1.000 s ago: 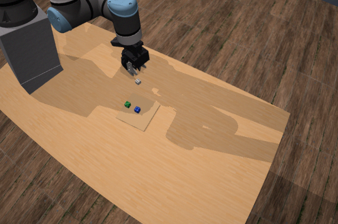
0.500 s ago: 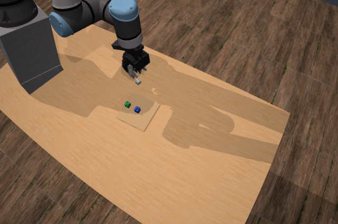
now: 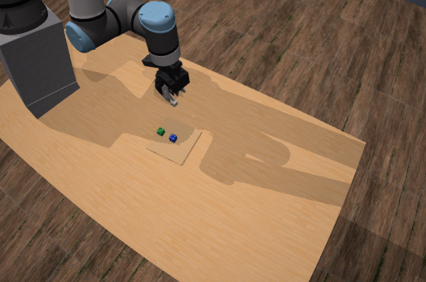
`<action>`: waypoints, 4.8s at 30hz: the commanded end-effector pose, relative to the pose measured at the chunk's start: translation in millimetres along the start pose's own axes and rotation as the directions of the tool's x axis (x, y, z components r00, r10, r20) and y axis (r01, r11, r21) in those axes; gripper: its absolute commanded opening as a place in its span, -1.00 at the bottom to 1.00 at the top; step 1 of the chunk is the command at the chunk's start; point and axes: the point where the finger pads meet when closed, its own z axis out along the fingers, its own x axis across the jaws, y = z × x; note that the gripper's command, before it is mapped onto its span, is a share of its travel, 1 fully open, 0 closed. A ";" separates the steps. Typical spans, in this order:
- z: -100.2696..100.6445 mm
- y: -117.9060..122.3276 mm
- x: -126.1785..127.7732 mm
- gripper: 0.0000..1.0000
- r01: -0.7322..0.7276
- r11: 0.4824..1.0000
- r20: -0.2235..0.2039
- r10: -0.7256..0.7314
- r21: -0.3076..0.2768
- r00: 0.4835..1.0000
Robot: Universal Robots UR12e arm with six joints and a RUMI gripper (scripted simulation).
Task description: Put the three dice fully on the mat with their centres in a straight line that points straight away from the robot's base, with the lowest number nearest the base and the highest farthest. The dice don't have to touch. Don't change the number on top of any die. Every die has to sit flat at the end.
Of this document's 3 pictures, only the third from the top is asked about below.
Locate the blue die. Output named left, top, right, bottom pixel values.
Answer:
left=169, top=134, right=177, bottom=143

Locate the green die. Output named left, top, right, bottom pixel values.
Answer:
left=157, top=127, right=165, bottom=136

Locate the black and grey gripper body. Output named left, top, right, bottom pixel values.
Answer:
left=155, top=60, right=190, bottom=96

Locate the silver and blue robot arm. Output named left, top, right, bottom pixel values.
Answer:
left=0, top=0, right=181, bottom=69

